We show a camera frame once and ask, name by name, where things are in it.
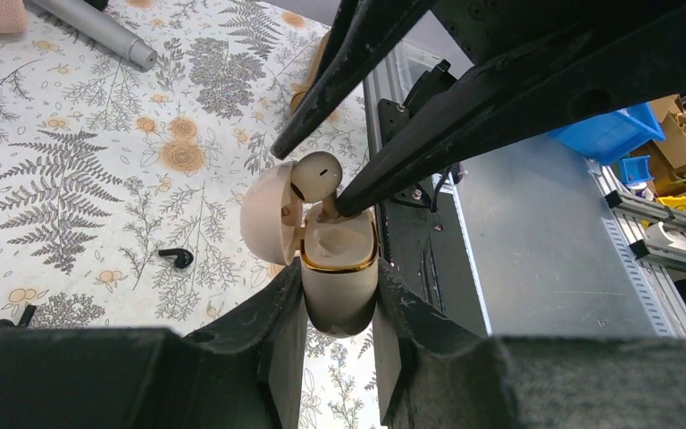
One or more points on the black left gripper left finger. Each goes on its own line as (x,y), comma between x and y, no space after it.
(243,370)

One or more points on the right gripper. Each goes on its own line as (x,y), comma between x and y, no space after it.
(536,66)

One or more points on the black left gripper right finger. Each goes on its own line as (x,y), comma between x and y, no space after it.
(433,373)

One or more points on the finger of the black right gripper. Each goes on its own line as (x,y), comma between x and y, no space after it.
(362,34)

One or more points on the beige earbuds charging case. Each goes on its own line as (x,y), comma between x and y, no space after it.
(338,257)

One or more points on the beige earbud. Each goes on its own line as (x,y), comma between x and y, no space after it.
(316,178)

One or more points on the black earbud near case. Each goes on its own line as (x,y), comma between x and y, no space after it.
(181,258)

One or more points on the gold microphone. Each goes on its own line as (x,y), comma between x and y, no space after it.
(299,91)

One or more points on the blue plastic bin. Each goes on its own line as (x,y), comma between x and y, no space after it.
(607,138)

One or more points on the floral table mat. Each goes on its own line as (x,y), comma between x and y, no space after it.
(102,165)

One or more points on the silver microphone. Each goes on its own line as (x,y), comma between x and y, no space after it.
(102,28)

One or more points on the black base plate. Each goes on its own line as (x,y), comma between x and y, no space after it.
(422,234)

